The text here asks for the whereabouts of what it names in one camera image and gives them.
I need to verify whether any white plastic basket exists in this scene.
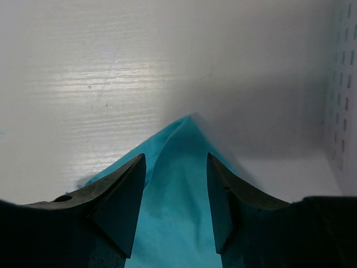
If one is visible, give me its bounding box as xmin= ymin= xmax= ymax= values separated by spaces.
xmin=325 ymin=1 xmax=356 ymax=195

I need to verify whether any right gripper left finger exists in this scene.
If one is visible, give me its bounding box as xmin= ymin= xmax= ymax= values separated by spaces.
xmin=50 ymin=153 xmax=147 ymax=258

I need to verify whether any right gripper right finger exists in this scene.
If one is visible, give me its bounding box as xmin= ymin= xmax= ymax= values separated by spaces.
xmin=206 ymin=153 xmax=290 ymax=254

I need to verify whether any teal t shirt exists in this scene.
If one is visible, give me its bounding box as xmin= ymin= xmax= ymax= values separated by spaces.
xmin=93 ymin=116 xmax=221 ymax=267

